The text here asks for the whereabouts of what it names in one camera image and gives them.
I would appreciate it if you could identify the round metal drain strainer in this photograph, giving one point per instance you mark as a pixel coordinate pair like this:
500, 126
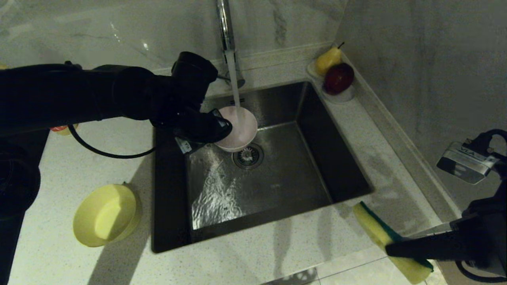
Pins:
249, 158

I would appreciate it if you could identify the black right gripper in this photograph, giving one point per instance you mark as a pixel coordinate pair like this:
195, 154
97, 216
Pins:
487, 237

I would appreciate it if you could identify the clear running water stream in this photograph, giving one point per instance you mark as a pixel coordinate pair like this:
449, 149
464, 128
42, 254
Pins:
235, 91

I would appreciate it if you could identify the black induction cooktop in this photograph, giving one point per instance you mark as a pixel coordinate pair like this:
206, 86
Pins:
8, 245

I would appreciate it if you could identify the pink plastic bowl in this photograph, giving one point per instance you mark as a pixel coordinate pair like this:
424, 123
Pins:
243, 130

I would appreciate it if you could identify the stainless steel sink basin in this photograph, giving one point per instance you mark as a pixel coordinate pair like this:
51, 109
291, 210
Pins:
297, 178

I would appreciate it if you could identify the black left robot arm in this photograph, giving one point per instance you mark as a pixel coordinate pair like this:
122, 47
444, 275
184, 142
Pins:
59, 95

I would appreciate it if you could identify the orange label dish soap bottle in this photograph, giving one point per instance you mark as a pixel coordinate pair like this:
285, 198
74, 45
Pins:
65, 130

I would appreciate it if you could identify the chrome faucet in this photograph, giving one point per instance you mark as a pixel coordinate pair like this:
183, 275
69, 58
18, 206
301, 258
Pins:
225, 23

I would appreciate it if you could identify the yellow pear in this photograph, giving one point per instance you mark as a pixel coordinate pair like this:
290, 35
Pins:
326, 63

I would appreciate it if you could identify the green and yellow sponge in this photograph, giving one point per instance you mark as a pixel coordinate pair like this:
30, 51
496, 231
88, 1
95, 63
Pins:
374, 225

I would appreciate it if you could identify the dark red apple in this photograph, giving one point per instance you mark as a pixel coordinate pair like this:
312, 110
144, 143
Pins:
339, 79

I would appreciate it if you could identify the small white dish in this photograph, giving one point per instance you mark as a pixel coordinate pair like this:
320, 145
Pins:
342, 97

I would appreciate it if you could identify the yellow plastic bowl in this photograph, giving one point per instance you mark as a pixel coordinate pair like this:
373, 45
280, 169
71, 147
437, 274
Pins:
105, 215

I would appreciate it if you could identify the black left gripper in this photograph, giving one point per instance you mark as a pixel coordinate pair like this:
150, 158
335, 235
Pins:
194, 126

